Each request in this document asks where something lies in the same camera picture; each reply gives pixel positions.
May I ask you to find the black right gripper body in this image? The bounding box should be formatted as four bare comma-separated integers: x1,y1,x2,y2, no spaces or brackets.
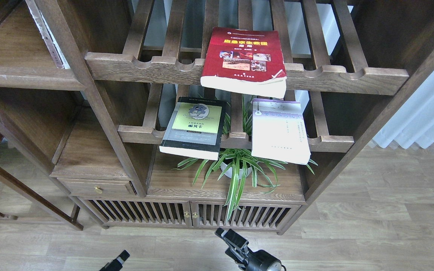
225,245,283,271

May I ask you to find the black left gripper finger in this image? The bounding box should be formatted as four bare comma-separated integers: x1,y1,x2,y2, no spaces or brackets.
100,250,130,271

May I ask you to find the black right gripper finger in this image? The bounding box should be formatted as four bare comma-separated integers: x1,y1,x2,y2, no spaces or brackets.
215,228,249,252

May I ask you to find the white lavender book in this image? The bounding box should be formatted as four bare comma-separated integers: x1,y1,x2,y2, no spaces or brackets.
252,98,310,165

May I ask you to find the black and green book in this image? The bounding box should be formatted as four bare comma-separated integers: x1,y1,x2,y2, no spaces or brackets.
159,97,227,161

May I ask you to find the white plant pot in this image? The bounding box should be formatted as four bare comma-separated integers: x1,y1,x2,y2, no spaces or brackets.
220,159,252,179

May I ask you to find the brass drawer knob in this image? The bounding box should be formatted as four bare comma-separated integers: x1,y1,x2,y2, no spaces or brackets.
94,186,103,194

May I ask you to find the green spider plant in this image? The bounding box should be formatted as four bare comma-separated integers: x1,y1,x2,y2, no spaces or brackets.
194,97,315,221

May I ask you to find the dark wooden bookshelf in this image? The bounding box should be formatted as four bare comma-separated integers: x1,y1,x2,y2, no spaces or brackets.
0,0,434,234

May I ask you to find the red thick book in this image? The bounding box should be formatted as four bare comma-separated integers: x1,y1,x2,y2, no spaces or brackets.
200,27,287,99

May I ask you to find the worn standing book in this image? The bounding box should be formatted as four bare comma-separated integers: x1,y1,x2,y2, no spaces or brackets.
26,0,70,69

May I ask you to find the white curtain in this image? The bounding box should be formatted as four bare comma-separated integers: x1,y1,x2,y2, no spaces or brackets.
369,71,434,149

